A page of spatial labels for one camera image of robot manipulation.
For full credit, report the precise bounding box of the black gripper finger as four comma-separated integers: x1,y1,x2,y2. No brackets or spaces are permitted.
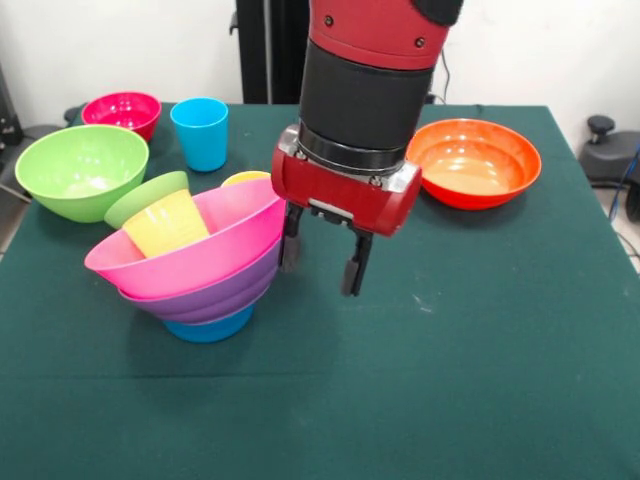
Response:
278,199,304,274
341,229,374,298

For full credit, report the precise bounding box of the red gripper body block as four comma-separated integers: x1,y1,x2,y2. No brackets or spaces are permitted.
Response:
271,144,423,239

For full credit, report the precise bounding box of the orange-yellow cup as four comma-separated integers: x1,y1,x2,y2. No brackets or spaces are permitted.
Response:
220,170,272,189

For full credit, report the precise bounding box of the large pink bowl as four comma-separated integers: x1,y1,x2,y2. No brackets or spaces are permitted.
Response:
83,178,287,300

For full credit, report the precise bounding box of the purple bowl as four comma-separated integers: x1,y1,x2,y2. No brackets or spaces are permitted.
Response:
118,234,284,326

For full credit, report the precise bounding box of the pale yellow translucent cup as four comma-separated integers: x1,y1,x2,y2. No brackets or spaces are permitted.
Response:
121,188,210,260

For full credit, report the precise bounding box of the blue cup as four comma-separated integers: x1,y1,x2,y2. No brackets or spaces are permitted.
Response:
169,97,230,173

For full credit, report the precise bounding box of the small green bowl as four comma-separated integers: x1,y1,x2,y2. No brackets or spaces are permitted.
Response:
103,170,190,230

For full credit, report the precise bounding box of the large green bowl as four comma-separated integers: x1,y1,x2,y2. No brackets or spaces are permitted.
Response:
14,124,150,224

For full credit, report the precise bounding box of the blue bowl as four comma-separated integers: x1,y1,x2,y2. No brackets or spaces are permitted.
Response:
162,304,255,344

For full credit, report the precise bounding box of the orange bowl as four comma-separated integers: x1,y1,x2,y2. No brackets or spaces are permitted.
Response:
405,118,543,211

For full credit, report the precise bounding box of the dark green table cloth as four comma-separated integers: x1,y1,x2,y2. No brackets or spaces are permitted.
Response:
0,102,640,480

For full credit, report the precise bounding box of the small pink-red bowl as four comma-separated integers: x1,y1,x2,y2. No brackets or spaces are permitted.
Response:
80,91,163,143

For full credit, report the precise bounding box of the black grey floor stand base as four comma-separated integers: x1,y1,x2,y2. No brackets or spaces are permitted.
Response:
578,114,640,189
0,104,81,201

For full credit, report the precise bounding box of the black wall cable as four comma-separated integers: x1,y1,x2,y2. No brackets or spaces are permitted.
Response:
427,47,454,105

